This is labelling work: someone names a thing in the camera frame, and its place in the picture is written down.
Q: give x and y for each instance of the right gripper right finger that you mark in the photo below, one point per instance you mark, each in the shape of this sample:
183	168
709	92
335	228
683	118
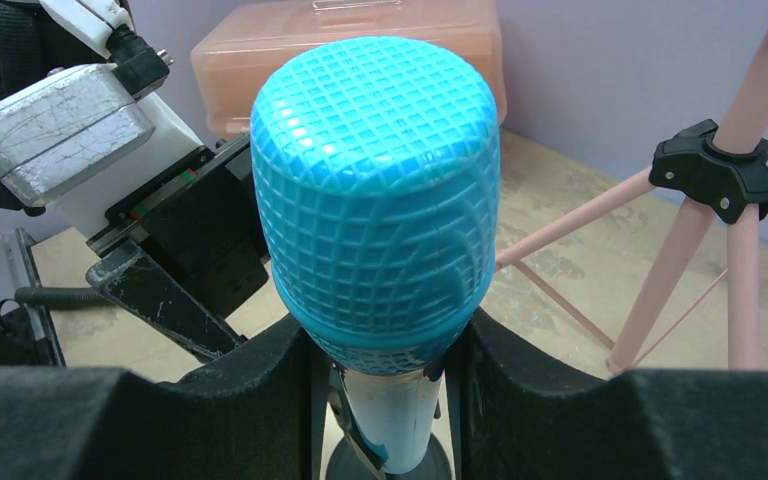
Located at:
519	413

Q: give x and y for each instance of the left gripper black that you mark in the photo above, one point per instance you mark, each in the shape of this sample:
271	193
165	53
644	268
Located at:
199	223

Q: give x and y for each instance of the black microphone desk stand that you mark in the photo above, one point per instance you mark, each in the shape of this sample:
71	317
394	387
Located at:
387	426

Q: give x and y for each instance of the blue toy microphone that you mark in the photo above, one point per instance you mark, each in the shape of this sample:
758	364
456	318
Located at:
376	166

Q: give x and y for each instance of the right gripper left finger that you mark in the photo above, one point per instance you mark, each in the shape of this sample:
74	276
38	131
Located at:
244	416

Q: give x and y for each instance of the pink music stand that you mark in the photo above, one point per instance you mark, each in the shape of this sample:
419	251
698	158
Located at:
721	169

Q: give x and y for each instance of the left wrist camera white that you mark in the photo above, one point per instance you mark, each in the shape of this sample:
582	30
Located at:
78	141

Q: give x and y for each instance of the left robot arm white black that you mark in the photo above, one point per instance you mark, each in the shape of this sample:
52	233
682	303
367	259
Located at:
42	38

